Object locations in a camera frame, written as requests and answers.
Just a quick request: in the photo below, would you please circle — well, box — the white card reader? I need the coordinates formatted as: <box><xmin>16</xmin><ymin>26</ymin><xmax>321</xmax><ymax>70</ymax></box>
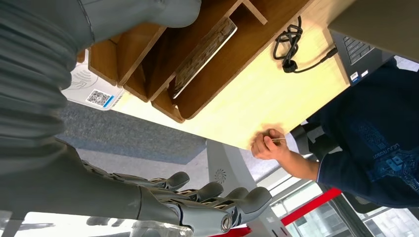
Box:
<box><xmin>61</xmin><ymin>49</ymin><xmax>125</xmax><ymax>111</ymax></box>

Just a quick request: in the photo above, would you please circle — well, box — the person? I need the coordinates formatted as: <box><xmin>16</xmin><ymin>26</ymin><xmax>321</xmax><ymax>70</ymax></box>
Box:
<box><xmin>250</xmin><ymin>57</ymin><xmax>419</xmax><ymax>210</ymax></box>

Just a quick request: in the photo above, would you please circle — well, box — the grey kiosk stand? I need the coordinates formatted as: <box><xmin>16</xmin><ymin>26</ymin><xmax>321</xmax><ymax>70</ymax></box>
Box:
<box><xmin>206</xmin><ymin>139</ymin><xmax>292</xmax><ymax>237</ymax></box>

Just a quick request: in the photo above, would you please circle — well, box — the red floor tape line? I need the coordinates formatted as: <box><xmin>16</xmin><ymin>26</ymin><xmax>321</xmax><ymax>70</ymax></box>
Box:
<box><xmin>209</xmin><ymin>187</ymin><xmax>343</xmax><ymax>237</ymax></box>

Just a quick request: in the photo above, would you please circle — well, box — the wooden compartment organizer box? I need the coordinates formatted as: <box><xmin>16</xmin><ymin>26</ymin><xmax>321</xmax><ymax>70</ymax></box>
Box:
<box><xmin>77</xmin><ymin>0</ymin><xmax>312</xmax><ymax>124</ymax></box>

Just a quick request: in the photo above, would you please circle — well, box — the grey laptop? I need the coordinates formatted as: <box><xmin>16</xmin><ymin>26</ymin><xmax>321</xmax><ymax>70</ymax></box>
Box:
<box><xmin>327</xmin><ymin>0</ymin><xmax>419</xmax><ymax>86</ymax></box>

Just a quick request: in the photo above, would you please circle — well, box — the black laptop charger cable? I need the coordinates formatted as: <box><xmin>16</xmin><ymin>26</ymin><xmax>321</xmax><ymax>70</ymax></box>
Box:
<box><xmin>272</xmin><ymin>15</ymin><xmax>338</xmax><ymax>74</ymax></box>

